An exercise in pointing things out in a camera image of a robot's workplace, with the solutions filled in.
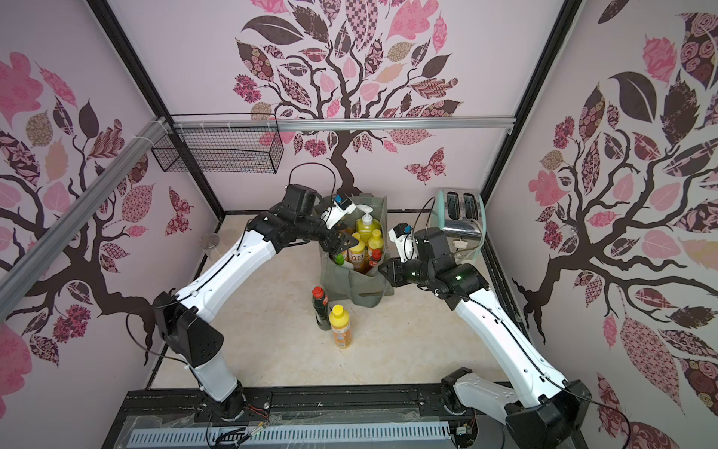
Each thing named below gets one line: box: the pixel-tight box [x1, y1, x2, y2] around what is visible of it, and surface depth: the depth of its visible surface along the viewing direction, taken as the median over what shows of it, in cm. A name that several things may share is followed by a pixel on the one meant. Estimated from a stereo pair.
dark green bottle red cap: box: [311, 285, 332, 332], surface depth 79 cm
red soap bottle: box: [369, 248, 383, 267], surface depth 85 cm
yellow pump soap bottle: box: [355, 203, 382, 244], surface depth 88 cm
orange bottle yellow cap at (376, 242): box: [368, 229, 385, 250], surface depth 86 cm
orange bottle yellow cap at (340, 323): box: [328, 304, 353, 350], surface depth 70 cm
